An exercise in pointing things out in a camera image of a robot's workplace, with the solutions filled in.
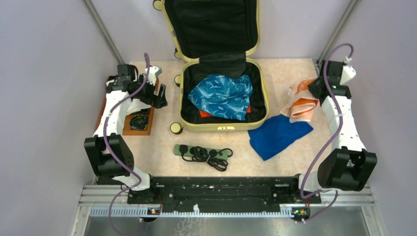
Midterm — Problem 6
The dark round patterned item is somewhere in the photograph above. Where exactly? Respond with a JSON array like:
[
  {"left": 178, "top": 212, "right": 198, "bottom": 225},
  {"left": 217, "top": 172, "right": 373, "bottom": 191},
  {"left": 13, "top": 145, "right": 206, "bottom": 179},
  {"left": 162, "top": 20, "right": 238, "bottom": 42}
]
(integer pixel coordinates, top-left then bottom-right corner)
[{"left": 129, "top": 115, "right": 149, "bottom": 130}]

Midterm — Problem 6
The green power strip with cable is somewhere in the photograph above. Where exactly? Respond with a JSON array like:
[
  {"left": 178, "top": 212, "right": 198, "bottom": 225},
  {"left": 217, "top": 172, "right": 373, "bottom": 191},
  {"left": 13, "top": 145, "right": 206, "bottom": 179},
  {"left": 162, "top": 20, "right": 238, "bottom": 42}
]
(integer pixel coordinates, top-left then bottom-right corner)
[{"left": 173, "top": 144, "right": 234, "bottom": 172}]

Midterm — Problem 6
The orange folded garment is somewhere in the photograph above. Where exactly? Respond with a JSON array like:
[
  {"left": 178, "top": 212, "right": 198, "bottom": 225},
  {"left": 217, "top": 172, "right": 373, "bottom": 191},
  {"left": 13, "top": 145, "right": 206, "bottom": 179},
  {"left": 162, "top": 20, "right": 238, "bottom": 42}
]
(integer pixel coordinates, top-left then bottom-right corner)
[{"left": 199, "top": 106, "right": 251, "bottom": 118}]

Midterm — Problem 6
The corner aluminium post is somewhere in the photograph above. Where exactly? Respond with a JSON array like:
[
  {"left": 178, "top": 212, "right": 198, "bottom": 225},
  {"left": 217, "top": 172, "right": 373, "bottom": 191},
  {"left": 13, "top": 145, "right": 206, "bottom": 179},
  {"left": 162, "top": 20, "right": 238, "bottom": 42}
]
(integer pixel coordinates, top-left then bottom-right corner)
[
  {"left": 81, "top": 0, "right": 124, "bottom": 64},
  {"left": 316, "top": 0, "right": 361, "bottom": 65}
]

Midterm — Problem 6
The right corner aluminium post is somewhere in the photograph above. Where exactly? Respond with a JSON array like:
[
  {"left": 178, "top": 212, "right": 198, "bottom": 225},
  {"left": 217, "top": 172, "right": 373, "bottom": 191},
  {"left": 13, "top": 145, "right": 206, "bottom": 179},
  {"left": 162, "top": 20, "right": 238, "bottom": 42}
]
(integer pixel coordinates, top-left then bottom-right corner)
[{"left": 316, "top": 0, "right": 361, "bottom": 65}]

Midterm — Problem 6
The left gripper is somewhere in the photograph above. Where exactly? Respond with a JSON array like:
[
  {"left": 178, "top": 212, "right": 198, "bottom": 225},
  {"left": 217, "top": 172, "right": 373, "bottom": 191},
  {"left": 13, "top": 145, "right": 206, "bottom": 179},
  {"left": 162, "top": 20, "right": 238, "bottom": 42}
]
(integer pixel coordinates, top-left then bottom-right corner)
[{"left": 134, "top": 75, "right": 167, "bottom": 109}]

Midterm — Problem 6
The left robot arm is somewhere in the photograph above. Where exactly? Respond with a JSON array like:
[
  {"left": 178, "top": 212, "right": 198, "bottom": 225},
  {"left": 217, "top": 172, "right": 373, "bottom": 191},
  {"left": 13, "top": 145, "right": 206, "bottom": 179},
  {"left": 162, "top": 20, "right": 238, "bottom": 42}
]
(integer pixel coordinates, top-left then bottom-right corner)
[{"left": 84, "top": 64, "right": 167, "bottom": 203}]

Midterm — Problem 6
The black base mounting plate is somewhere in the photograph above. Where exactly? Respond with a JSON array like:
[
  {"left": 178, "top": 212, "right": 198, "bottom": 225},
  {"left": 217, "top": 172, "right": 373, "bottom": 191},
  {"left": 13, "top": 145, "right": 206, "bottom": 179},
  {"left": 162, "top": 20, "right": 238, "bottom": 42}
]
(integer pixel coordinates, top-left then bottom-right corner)
[{"left": 96, "top": 176, "right": 356, "bottom": 223}]

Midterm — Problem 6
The orange and pink towel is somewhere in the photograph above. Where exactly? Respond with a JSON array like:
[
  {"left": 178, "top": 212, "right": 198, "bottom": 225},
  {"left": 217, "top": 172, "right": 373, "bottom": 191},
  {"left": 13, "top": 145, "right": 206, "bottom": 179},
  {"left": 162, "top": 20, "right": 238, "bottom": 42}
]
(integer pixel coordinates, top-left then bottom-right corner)
[{"left": 280, "top": 79, "right": 319, "bottom": 123}]

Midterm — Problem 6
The brown wooden tray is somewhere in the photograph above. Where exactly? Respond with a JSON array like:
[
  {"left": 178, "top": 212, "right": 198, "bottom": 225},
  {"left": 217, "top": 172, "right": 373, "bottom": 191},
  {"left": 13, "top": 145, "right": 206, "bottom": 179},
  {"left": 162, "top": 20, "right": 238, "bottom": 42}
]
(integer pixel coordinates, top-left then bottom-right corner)
[{"left": 94, "top": 74, "right": 159, "bottom": 137}]

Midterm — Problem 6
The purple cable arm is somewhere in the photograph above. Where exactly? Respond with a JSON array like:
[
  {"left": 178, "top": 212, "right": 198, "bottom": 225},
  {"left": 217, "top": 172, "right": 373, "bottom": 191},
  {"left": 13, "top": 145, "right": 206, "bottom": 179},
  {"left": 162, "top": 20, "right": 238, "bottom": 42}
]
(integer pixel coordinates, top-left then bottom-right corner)
[
  {"left": 296, "top": 43, "right": 355, "bottom": 225},
  {"left": 103, "top": 53, "right": 151, "bottom": 236}
]

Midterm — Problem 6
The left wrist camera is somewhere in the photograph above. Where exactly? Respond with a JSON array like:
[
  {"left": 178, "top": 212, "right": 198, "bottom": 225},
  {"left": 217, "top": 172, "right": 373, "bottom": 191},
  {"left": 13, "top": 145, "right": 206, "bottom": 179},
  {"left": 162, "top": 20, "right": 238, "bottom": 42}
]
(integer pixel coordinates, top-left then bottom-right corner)
[{"left": 146, "top": 66, "right": 162, "bottom": 86}]

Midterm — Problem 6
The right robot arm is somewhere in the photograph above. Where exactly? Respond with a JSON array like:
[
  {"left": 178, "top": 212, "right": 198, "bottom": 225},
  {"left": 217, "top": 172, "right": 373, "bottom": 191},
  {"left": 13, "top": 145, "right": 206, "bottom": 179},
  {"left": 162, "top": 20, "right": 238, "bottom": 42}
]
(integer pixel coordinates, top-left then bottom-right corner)
[{"left": 288, "top": 61, "right": 377, "bottom": 203}]

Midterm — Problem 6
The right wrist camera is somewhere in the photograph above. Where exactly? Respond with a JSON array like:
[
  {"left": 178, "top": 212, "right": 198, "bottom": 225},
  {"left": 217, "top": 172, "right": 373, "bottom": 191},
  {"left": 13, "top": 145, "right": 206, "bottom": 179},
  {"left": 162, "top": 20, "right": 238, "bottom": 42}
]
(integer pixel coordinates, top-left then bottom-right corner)
[{"left": 340, "top": 56, "right": 356, "bottom": 85}]

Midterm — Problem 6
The blue towel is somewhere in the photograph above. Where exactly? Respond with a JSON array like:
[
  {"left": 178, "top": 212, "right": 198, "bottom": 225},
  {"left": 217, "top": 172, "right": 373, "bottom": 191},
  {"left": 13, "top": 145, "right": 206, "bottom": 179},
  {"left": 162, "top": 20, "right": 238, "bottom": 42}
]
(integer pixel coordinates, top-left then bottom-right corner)
[{"left": 248, "top": 115, "right": 313, "bottom": 161}]

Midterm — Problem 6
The aluminium rail frame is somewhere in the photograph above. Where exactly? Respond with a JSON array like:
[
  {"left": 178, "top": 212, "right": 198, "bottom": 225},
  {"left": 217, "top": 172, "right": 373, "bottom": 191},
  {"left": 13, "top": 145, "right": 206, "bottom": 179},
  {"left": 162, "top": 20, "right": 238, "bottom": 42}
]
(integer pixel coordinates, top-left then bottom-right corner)
[{"left": 71, "top": 175, "right": 387, "bottom": 236}]

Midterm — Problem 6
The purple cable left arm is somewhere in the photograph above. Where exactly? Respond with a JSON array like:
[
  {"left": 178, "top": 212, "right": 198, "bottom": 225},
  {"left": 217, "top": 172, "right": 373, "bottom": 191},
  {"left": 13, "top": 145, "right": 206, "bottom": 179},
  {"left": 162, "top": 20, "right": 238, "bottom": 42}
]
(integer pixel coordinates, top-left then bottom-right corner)
[{"left": 103, "top": 53, "right": 151, "bottom": 236}]

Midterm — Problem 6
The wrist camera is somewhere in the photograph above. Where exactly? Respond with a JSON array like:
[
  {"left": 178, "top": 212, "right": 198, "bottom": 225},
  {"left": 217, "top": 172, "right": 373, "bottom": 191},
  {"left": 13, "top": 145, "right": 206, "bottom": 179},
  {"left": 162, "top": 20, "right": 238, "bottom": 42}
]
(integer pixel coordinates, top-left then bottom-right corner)
[
  {"left": 340, "top": 56, "right": 356, "bottom": 85},
  {"left": 146, "top": 66, "right": 162, "bottom": 86}
]

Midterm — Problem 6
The blue patterned fabric garment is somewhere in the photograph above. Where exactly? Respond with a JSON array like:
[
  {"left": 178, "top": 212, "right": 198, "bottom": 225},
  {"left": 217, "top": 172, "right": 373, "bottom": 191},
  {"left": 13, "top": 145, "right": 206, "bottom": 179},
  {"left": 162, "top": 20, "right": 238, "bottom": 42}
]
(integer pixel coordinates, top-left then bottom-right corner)
[{"left": 187, "top": 74, "right": 253, "bottom": 121}]

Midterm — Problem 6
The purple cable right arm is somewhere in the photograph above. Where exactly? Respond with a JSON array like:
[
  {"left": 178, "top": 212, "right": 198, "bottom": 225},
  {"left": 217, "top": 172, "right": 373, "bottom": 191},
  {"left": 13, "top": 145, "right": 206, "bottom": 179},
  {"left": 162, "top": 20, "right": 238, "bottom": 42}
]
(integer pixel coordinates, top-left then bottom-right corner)
[{"left": 296, "top": 43, "right": 355, "bottom": 225}]

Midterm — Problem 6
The yellow hard-shell suitcase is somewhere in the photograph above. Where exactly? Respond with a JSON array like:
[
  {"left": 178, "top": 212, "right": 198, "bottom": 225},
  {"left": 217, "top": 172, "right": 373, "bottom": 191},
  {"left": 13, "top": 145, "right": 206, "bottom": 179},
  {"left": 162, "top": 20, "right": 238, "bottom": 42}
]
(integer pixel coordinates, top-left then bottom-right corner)
[{"left": 153, "top": 0, "right": 269, "bottom": 134}]

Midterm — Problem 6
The left corner aluminium post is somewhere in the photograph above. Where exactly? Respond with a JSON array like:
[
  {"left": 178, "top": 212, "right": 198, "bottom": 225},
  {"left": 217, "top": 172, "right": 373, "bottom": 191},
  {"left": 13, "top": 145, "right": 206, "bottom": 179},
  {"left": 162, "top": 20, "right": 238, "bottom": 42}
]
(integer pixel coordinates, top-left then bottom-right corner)
[{"left": 81, "top": 0, "right": 124, "bottom": 64}]

